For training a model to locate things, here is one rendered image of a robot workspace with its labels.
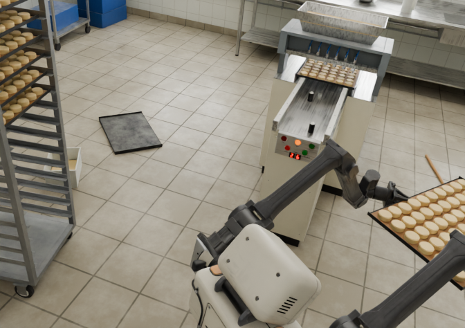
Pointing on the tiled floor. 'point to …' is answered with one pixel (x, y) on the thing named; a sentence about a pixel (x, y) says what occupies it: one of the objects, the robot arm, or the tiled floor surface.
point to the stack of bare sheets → (129, 132)
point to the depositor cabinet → (354, 109)
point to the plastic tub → (74, 156)
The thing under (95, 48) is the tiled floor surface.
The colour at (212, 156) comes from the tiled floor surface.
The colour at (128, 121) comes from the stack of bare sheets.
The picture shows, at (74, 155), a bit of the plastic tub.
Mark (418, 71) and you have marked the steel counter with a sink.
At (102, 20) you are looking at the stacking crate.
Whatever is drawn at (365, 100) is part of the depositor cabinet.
